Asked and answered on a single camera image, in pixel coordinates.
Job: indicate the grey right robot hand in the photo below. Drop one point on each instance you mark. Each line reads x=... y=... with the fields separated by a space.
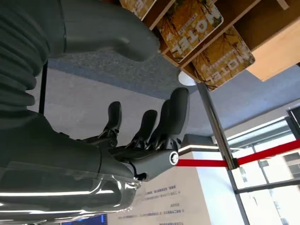
x=58 y=161

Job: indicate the yellow hotel key card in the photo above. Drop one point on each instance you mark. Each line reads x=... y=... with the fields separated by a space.
x=222 y=59
x=187 y=28
x=138 y=6

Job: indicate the wooden card organizer box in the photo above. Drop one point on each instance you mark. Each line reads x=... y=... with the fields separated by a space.
x=262 y=24

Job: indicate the beige printed sign board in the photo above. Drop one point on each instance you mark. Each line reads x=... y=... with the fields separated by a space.
x=169 y=192

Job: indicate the red barrier belt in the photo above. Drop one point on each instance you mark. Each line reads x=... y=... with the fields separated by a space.
x=201 y=163
x=267 y=152

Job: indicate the chrome stanchion post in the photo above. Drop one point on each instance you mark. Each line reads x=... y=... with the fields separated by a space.
x=216 y=124

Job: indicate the dark window frame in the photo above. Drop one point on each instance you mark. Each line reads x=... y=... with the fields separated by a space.
x=269 y=185

